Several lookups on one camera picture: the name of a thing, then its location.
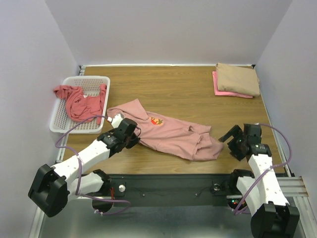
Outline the dusty pink graphic t-shirt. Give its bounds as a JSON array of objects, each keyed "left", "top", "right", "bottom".
[{"left": 106, "top": 99, "right": 223, "bottom": 161}]

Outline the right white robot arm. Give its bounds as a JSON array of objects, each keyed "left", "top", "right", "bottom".
[{"left": 219, "top": 123, "right": 300, "bottom": 238}]

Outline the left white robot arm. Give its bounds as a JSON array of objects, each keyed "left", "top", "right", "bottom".
[{"left": 28, "top": 115, "right": 140, "bottom": 217}]

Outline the folded tan t-shirt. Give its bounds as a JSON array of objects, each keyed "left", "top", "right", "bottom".
[{"left": 216, "top": 63, "right": 260, "bottom": 97}]

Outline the red crumpled t-shirt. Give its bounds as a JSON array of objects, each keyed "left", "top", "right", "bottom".
[{"left": 53, "top": 84, "right": 107, "bottom": 122}]

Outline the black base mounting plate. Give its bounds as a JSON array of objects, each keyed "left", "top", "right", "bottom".
[{"left": 108, "top": 174, "right": 242, "bottom": 207}]

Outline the folded bright pink t-shirt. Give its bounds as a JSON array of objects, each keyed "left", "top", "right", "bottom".
[{"left": 212, "top": 71, "right": 254, "bottom": 99}]

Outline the white plastic laundry basket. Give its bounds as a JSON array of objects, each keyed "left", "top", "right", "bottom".
[{"left": 50, "top": 76, "right": 110, "bottom": 134}]

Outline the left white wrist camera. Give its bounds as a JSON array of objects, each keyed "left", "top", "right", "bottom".
[{"left": 107, "top": 113, "right": 124, "bottom": 128}]

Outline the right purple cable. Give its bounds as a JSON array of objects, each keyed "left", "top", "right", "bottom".
[{"left": 234, "top": 123, "right": 293, "bottom": 215}]

